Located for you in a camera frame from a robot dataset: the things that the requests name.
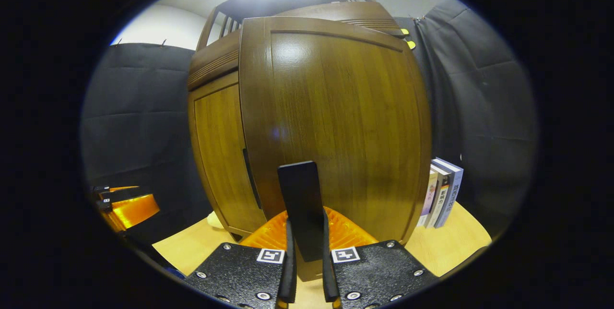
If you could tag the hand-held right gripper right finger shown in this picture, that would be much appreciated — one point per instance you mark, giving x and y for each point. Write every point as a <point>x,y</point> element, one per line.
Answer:
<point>328,270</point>

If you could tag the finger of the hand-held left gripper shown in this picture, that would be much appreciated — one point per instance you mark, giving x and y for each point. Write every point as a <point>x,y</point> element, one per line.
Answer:
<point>115,188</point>
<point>136,210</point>

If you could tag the black spine book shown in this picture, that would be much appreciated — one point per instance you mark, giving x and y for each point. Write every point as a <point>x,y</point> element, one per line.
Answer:
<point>442,194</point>

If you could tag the wooden double-door shoe cabinet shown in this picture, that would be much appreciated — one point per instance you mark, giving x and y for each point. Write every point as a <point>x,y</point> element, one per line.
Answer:
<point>216,59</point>

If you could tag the wooden cabinet door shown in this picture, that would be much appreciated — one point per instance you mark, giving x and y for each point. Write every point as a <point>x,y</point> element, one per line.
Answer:
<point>336,117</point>
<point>220,146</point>

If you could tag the black backdrop cloth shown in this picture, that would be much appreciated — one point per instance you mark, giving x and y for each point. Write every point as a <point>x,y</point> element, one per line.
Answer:
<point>134,122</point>

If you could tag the pink spine book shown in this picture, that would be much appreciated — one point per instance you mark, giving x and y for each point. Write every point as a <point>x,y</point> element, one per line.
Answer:
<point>429,198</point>

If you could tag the lavender spine book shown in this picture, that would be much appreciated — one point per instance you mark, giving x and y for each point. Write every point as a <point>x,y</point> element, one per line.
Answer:
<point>453,189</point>

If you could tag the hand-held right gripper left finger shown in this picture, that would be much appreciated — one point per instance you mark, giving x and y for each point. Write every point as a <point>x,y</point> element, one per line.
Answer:
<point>290,270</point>

